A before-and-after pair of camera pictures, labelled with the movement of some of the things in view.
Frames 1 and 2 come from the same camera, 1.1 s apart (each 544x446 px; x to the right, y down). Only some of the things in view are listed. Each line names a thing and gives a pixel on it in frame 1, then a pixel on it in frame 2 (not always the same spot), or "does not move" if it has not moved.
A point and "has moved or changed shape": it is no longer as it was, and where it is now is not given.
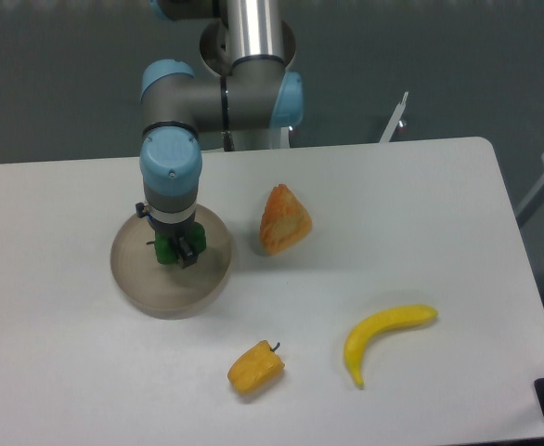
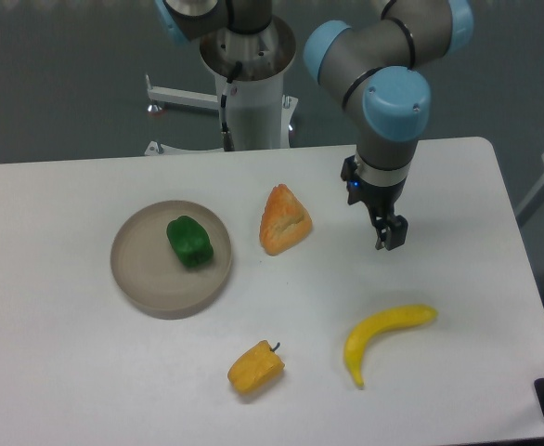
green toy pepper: [166, 245] has moved or changed shape
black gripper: [186, 256] → [382, 200]
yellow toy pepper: [259, 366] does not move
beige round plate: [167, 291] does not move
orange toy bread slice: [284, 221] does not move
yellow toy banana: [375, 323] does not move
